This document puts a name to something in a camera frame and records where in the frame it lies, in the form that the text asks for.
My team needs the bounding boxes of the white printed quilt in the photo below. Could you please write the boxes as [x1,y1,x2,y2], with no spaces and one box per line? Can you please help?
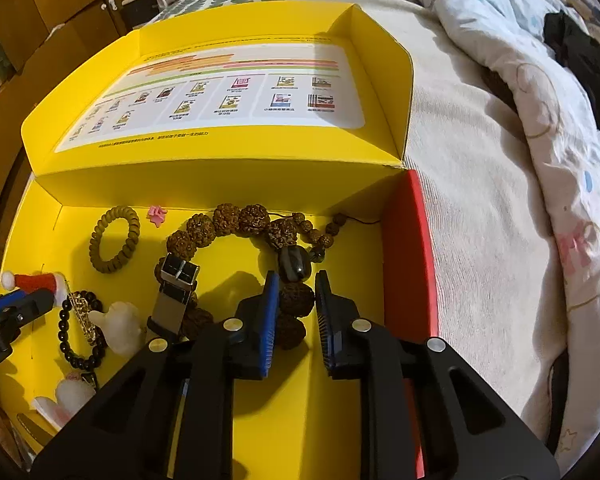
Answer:
[399,0,600,472]

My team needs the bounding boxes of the yellow cardboard box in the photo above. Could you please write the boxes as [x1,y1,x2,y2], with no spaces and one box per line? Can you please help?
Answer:
[0,0,441,480]

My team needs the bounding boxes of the brown spiral hair tie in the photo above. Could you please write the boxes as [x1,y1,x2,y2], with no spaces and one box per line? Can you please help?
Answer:
[89,205,142,275]

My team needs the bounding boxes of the black clothing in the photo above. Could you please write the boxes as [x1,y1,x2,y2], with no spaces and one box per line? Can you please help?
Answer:
[542,10,600,147]

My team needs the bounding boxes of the silver black USB drive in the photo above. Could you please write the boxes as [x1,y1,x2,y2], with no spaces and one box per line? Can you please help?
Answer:
[146,253,201,337]

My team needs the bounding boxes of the large brown bead bracelet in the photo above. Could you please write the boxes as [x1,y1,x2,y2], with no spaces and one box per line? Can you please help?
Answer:
[152,203,316,352]

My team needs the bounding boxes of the white bed sheet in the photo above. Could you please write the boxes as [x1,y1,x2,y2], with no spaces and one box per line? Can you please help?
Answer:
[330,0,583,441]

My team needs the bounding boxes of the red santa hat hair clip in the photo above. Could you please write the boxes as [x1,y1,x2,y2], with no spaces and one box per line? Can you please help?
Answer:
[0,270,69,307]

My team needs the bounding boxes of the gold rhinestone hair clip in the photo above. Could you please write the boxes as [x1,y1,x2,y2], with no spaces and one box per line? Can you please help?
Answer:
[67,292,104,347]

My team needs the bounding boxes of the wooden cabinet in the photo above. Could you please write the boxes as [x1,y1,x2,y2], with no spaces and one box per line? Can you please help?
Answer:
[0,0,157,261]

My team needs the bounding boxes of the white fluffy bunny hair clip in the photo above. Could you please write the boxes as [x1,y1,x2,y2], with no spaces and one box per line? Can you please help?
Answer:
[32,372,99,434]

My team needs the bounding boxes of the white rabbit hair clip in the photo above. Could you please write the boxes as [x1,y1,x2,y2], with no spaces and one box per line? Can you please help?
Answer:
[87,300,149,357]

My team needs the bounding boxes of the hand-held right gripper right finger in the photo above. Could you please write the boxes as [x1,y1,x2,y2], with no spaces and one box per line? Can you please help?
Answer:
[314,270,560,480]

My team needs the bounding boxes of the black bead bracelet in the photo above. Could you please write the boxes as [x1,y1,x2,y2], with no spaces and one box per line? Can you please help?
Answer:
[57,290,107,387]

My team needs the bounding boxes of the small bead bracelet dark stone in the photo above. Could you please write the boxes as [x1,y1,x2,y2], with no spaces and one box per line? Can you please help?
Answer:
[267,212,381,285]

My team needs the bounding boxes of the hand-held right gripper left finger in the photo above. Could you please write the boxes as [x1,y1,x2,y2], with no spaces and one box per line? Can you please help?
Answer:
[30,270,281,480]

